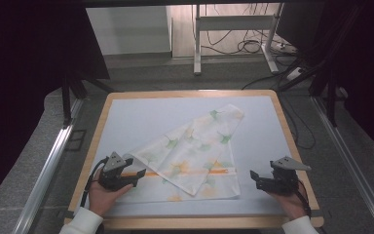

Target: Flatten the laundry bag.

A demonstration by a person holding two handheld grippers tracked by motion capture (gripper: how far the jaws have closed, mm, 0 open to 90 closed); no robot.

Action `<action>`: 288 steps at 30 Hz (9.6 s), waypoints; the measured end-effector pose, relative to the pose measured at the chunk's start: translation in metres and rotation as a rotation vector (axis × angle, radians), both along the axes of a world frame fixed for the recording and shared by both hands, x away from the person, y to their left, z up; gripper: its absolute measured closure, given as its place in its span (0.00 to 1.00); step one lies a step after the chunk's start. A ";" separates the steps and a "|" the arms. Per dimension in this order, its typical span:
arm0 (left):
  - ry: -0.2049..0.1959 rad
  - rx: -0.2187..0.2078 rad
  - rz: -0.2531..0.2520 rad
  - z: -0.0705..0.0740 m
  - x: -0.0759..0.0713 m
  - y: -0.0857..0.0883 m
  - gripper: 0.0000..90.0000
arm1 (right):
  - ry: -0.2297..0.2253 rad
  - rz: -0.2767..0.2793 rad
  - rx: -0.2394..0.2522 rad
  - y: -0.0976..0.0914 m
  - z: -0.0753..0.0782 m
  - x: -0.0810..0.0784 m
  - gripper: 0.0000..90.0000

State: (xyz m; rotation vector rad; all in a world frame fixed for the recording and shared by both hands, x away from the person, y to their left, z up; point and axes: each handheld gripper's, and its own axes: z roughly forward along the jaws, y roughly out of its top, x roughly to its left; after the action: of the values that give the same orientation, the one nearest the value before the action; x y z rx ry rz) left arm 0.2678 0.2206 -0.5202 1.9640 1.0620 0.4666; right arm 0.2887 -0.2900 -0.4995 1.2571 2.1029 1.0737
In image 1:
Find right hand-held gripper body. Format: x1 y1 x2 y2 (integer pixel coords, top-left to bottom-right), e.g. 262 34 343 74
260 156 313 196

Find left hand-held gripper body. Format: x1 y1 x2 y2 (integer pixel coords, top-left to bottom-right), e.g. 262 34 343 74
97 151 134 192

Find white leaf-print mesh laundry bag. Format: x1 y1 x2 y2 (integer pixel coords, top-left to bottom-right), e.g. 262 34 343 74
116 103 245 203

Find person's left hand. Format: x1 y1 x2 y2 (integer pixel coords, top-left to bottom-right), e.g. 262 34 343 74
88 176 134 217

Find person's right hand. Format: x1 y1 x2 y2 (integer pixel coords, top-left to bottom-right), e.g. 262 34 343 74
267 181 310 222

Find white table mat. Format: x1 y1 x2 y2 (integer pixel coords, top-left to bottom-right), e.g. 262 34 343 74
73 95 306 218

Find black floor plate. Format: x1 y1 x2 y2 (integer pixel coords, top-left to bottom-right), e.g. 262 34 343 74
64 129 89 152

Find black metal stand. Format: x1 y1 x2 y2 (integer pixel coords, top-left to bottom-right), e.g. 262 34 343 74
60 69 116 129
277 6 364 129

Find white power strip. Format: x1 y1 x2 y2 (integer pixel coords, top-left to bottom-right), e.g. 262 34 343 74
285 66 307 81

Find white cabinet panel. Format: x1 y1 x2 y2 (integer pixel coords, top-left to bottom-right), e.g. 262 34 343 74
85 5 173 57

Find dark curtain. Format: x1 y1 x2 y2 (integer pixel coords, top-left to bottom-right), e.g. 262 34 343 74
276 0 374 164
0 0 111 213

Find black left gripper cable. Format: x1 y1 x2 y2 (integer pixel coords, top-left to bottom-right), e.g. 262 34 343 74
79 157 110 209

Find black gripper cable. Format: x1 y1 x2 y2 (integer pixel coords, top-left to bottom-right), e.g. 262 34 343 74
79 157 110 209
293 178 313 219

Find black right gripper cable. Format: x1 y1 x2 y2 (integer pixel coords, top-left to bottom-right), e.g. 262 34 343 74
293 178 313 219

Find aluminium floor rail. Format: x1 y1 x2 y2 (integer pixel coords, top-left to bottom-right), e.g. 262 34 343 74
12 97 86 234
309 95 374 234

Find black floor cables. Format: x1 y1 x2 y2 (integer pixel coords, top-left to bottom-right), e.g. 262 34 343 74
201 3 318 150

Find white metal desk frame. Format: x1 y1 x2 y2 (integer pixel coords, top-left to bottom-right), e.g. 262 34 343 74
192 3 285 76

